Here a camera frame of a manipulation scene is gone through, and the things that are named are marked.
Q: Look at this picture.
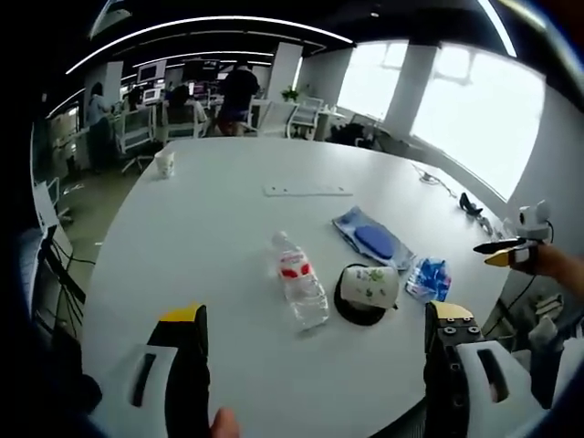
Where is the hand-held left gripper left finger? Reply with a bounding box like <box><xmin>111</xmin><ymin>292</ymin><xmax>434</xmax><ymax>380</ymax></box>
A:
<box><xmin>89</xmin><ymin>300</ymin><xmax>213</xmax><ymax>438</ymax></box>

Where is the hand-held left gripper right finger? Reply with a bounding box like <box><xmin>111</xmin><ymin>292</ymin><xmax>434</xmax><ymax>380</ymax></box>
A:
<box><xmin>422</xmin><ymin>300</ymin><xmax>547</xmax><ymax>438</ymax></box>

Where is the small black object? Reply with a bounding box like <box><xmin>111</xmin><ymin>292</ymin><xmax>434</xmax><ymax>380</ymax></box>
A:
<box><xmin>457</xmin><ymin>192</ymin><xmax>485</xmax><ymax>219</ymax></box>

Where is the blue plastic packet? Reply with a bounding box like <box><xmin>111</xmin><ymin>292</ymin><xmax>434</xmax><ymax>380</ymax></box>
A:
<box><xmin>405</xmin><ymin>256</ymin><xmax>454</xmax><ymax>304</ymax></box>

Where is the white floral cup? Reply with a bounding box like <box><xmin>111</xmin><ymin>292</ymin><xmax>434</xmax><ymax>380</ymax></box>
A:
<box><xmin>339</xmin><ymin>264</ymin><xmax>400</xmax><ymax>308</ymax></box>

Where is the blue oval sponge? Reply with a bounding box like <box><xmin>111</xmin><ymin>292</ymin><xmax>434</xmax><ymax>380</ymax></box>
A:
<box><xmin>354</xmin><ymin>224</ymin><xmax>395</xmax><ymax>263</ymax></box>

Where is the clear plastic water bottle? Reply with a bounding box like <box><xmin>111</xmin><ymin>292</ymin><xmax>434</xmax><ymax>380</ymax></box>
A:
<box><xmin>271</xmin><ymin>230</ymin><xmax>331</xmax><ymax>332</ymax></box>

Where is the white power strip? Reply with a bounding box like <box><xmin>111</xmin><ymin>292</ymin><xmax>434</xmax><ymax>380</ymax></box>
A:
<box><xmin>262</xmin><ymin>182</ymin><xmax>355</xmax><ymax>199</ymax></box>

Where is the white paper cup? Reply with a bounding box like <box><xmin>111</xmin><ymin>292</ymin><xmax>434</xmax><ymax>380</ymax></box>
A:
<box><xmin>154</xmin><ymin>150</ymin><xmax>178</xmax><ymax>181</ymax></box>

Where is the person's left hand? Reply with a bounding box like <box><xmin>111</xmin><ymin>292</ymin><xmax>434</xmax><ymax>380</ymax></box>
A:
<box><xmin>209</xmin><ymin>406</ymin><xmax>241</xmax><ymax>438</ymax></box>

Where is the grey chair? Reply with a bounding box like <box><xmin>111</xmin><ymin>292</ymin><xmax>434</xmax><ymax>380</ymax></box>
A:
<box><xmin>527</xmin><ymin>291</ymin><xmax>584</xmax><ymax>412</ymax></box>

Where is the white table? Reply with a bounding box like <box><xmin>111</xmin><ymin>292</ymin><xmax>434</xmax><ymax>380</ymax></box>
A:
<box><xmin>79</xmin><ymin>136</ymin><xmax>521</xmax><ymax>438</ymax></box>

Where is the white office chair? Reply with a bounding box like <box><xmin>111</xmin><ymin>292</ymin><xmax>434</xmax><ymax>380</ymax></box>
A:
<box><xmin>114</xmin><ymin>108</ymin><xmax>159</xmax><ymax>175</ymax></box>
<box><xmin>286</xmin><ymin>96</ymin><xmax>324</xmax><ymax>141</ymax></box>

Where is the computer monitor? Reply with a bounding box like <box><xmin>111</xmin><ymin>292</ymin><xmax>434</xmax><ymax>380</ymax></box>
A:
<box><xmin>136</xmin><ymin>63</ymin><xmax>161</xmax><ymax>84</ymax></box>

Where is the white cable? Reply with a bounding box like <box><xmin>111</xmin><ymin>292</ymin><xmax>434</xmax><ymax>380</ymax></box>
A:
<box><xmin>412</xmin><ymin>162</ymin><xmax>459</xmax><ymax>199</ymax></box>

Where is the black stand with cables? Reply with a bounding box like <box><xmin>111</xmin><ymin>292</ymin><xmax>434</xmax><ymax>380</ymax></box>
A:
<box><xmin>30</xmin><ymin>222</ymin><xmax>90</xmax><ymax>337</ymax></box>

